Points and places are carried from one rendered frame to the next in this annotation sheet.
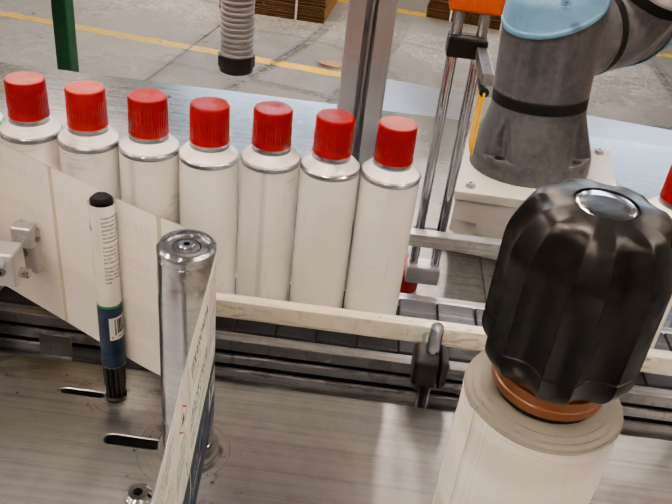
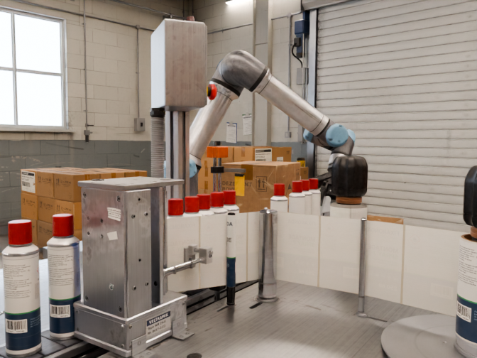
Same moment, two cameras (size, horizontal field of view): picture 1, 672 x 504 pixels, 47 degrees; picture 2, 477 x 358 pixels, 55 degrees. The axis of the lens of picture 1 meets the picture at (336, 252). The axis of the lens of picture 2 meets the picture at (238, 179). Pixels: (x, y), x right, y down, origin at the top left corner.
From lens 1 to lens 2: 0.92 m
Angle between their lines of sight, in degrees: 60
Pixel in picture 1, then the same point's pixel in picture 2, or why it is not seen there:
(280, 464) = (284, 290)
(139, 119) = (180, 207)
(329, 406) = not seen: hidden behind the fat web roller
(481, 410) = (351, 207)
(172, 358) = (274, 251)
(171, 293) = (274, 224)
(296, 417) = not seen: hidden behind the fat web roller
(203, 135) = (196, 207)
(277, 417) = not seen: hidden behind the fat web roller
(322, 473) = (293, 287)
